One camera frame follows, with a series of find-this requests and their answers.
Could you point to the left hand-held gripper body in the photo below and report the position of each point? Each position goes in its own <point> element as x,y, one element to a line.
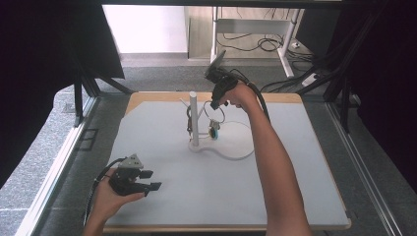
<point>126,178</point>

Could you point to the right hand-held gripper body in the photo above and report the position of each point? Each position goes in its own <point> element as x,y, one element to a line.
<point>223,83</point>

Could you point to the white key stand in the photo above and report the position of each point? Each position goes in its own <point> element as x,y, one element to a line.
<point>194,114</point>

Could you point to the dark teal key tag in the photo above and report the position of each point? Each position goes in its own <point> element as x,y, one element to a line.
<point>214,133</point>

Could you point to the person's right hand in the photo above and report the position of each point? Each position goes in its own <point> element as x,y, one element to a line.
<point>242,96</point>

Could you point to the person's left hand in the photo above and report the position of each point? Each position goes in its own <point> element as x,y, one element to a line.
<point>106,200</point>

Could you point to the white table mat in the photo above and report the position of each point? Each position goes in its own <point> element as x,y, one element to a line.
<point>164,196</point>

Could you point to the dark hanging key bunch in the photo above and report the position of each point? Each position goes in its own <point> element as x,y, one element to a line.
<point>189,121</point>

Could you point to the floor socket plate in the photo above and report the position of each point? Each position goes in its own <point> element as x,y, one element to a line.
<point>88,139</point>

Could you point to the white work board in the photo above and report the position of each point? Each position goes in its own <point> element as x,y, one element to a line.
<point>157,96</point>

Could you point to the white power strip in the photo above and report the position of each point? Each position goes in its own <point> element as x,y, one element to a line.
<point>310,79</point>

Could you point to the black metal stand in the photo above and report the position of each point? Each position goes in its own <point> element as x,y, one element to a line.
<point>78,101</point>
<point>344,98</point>

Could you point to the dark curtain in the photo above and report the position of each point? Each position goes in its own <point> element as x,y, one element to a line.
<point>39,65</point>
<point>387,65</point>

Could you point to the white metal desk frame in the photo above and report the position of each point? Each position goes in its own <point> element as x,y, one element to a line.
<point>249,25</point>

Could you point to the aluminium frame rail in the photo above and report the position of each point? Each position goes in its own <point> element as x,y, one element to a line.
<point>367,177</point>
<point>52,173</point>

